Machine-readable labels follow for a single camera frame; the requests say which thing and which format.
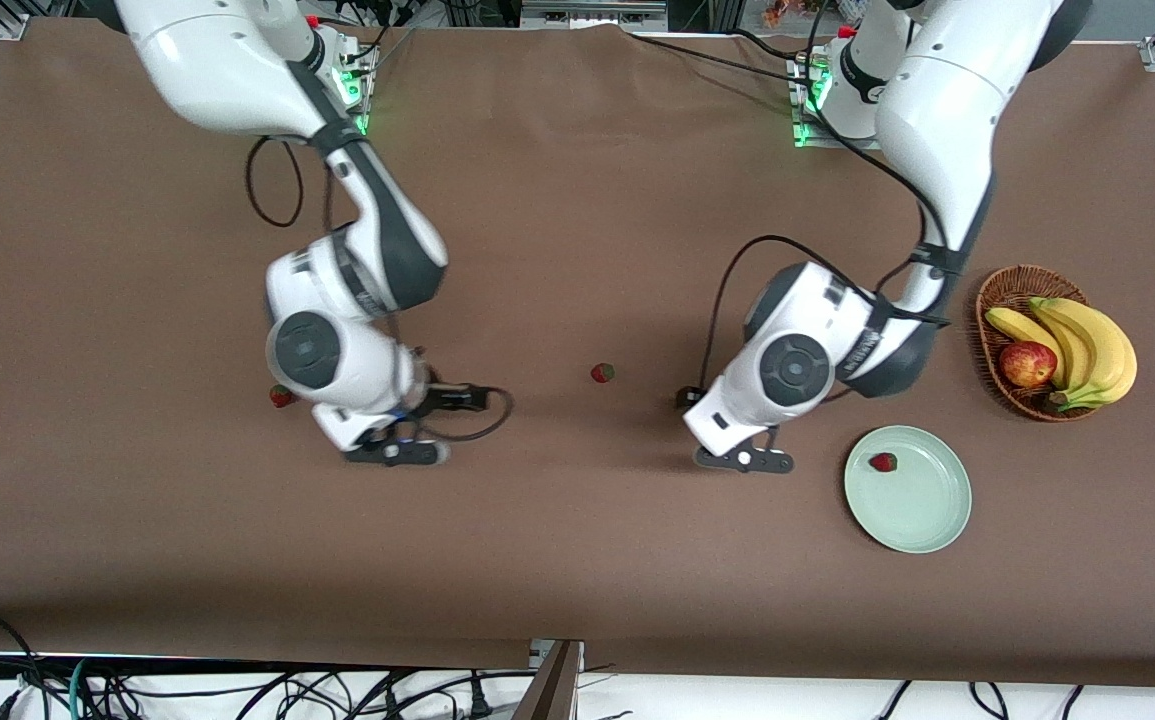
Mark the red apple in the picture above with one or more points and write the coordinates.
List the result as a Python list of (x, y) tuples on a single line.
[(1027, 364)]

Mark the large yellow banana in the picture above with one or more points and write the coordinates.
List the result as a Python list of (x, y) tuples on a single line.
[(1117, 360)]

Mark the brown table cover sheet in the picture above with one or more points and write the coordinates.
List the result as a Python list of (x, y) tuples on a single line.
[(577, 550)]

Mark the pale green round plate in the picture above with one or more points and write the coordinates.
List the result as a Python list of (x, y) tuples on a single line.
[(922, 510)]

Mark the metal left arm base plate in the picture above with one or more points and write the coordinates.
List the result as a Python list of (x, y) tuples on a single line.
[(802, 135)]

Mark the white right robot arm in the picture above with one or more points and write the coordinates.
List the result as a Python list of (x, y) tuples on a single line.
[(237, 60)]

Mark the brown wicker basket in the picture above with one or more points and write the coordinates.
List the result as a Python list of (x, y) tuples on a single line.
[(1012, 285)]

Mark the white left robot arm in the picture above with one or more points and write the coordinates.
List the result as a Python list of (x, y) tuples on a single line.
[(947, 110)]

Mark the grey metal box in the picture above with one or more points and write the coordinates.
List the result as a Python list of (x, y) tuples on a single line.
[(592, 12)]

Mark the small yellow banana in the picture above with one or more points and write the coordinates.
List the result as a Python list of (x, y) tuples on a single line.
[(1017, 325)]

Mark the colourful background items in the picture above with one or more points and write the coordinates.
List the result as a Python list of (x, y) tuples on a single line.
[(797, 12)]

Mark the aluminium profile post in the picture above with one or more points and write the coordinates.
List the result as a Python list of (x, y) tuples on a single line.
[(552, 690)]

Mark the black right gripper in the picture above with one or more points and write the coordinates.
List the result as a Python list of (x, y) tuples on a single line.
[(446, 399)]

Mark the red strawberry with green leaves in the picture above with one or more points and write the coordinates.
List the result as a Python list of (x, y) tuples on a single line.
[(603, 373), (280, 398), (883, 462)]

